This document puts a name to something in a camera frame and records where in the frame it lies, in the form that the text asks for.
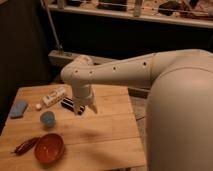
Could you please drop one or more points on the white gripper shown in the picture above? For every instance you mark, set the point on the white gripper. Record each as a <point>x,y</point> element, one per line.
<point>83,95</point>

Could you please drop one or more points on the white plastic bottle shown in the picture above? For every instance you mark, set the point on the white plastic bottle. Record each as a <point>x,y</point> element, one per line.
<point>54,96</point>

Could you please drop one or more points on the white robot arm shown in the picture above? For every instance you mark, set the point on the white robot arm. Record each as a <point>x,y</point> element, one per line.
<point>179,108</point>

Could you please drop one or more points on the red ceramic bowl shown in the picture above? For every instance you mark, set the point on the red ceramic bowl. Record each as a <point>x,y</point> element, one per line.
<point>49,148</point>

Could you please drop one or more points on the black rectangular box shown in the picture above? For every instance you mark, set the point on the black rectangular box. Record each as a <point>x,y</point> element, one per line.
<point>68,103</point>

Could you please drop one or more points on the blue cup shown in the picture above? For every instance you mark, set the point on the blue cup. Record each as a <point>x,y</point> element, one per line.
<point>47,119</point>

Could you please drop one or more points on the small white cube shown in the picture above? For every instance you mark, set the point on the small white cube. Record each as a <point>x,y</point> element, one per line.
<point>38,106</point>

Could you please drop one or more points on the grey metal beam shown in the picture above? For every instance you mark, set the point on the grey metal beam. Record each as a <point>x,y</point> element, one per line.
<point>61,59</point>

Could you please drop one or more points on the metal pole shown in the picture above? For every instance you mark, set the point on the metal pole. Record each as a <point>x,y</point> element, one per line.
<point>58,45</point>

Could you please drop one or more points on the blue sponge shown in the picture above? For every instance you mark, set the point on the blue sponge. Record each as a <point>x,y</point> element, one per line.
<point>18,109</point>

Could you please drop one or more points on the dark red chili pepper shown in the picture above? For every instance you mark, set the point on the dark red chili pepper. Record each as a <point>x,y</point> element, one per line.
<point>25,146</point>

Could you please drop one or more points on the wooden shelf with clutter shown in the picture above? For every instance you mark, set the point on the wooden shelf with clutter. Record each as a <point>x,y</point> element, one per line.
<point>194,13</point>

